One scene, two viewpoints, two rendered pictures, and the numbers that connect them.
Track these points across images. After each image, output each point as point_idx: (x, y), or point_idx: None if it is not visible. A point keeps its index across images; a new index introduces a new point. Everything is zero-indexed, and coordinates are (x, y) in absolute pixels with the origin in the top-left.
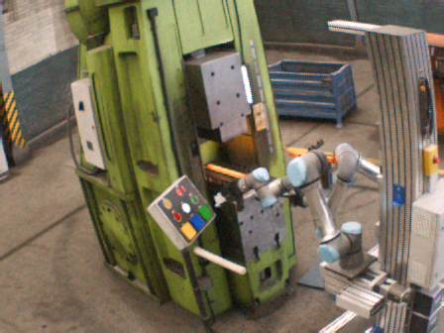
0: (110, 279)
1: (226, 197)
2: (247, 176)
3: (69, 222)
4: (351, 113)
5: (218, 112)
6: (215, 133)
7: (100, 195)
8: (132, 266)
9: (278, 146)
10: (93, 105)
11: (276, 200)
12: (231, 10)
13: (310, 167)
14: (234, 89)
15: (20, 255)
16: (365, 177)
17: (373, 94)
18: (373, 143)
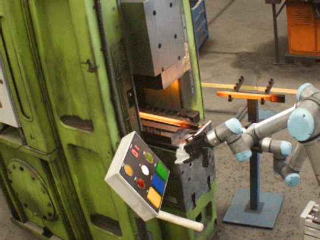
0: (23, 239)
1: (191, 154)
2: (218, 129)
3: None
4: (204, 44)
5: (159, 56)
6: (154, 79)
7: (8, 153)
8: (48, 222)
9: (198, 86)
10: (0, 56)
11: (251, 152)
12: None
13: (316, 119)
14: (172, 30)
15: None
16: (244, 104)
17: (220, 24)
18: (238, 70)
